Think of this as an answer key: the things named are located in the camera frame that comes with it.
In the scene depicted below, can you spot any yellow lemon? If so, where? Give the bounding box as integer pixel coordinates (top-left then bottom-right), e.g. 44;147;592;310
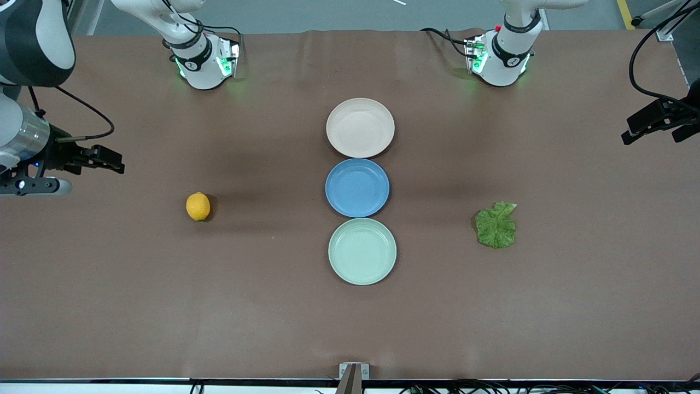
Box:
186;192;211;222

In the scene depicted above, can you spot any green lettuce leaf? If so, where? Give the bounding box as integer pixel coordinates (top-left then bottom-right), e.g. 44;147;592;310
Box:
474;201;518;250

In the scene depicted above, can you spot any right arm base connector plate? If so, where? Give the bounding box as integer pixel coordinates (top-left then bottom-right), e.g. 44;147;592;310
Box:
216;36;242;78

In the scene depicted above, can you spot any brown table cover sheet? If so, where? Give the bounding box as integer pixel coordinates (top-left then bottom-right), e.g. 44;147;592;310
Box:
0;27;700;381

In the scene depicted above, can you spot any black table edge trim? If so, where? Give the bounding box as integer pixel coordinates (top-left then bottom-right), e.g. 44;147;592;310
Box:
0;377;700;385

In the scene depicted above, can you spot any blue round plate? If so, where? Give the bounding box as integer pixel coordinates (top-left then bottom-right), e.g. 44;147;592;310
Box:
325;158;390;218

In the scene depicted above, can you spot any beige round plate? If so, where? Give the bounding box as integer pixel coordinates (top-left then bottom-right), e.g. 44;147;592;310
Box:
326;98;395;159

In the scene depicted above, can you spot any pale green round plate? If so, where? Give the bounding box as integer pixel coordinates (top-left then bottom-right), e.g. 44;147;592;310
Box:
328;218;398;286

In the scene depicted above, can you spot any black right arm gripper cable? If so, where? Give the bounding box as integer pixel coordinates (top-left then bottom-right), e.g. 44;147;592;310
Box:
27;85;116;143

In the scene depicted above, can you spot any black arm gripper cable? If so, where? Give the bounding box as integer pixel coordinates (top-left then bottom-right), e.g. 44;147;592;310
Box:
27;85;116;143
628;0;700;102

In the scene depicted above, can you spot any black left arm gripper cable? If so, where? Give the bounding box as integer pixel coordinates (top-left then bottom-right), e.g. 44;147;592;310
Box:
628;0;700;102

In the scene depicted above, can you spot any aluminium frame profile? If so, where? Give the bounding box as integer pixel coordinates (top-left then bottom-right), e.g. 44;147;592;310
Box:
632;0;691;42

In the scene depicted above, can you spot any black right arm base cable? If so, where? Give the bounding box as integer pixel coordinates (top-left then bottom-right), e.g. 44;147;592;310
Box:
161;0;244;51

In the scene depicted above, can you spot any black arm base cable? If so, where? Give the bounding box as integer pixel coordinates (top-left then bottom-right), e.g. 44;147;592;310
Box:
161;0;244;51
420;27;472;59

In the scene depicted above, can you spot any black left arm base cable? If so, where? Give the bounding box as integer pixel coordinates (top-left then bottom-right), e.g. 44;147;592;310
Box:
420;27;472;59

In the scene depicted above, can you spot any black cable bundle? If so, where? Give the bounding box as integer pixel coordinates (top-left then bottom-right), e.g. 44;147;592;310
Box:
399;379;700;394

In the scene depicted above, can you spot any aluminium stand profile with bracket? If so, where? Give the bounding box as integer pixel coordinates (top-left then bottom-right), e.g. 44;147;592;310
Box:
336;362;370;394

